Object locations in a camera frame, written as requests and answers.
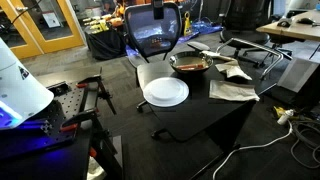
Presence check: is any black perforated mounting board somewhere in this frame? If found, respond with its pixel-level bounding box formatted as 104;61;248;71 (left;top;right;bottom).
0;88;87;160

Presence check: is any black mesh office chair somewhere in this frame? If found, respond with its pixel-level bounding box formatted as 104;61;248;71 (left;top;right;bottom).
124;2;198;112

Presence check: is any black office chair background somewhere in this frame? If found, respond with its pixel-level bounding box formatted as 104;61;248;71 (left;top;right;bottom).
219;0;293;68

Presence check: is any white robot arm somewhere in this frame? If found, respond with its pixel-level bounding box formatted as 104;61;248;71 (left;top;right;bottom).
0;38;54;130

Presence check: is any crumpled beige cloth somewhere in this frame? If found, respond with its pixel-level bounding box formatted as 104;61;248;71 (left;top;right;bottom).
216;61;251;80

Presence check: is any large beige cloth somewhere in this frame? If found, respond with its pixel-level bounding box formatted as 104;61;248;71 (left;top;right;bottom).
209;80;260;101

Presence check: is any white power cable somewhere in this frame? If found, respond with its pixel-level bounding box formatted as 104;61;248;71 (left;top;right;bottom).
212;109;295;180

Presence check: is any orange marker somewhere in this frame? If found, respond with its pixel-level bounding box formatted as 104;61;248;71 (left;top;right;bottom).
176;64;204;70

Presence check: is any yellow wet floor sign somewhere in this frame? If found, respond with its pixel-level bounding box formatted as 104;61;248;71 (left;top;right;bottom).
183;12;192;36

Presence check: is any black draped table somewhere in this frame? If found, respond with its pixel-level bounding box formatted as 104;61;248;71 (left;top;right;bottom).
83;27;126;60

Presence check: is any black clamp orange handle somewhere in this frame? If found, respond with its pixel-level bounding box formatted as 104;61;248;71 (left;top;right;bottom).
76;71;117;115

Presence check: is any wooden desk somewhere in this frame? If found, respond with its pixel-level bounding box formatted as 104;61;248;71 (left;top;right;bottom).
257;10;320;41

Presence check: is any yellow framed door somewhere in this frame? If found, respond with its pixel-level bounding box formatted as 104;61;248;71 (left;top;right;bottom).
0;0;84;58

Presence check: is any black computer mouse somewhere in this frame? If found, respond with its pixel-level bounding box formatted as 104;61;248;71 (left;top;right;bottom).
278;18;292;28

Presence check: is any grey computer case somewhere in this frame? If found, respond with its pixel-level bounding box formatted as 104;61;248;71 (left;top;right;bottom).
277;58;319;92

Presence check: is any grey coiled cable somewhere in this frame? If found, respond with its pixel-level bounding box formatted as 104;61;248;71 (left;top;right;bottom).
290;119;320;170

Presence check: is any chrome chair armrest frame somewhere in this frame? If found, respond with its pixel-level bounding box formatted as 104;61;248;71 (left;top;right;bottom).
215;37;284;81

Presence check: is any white plastic plate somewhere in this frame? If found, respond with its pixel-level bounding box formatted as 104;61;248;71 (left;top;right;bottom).
143;77;189;107

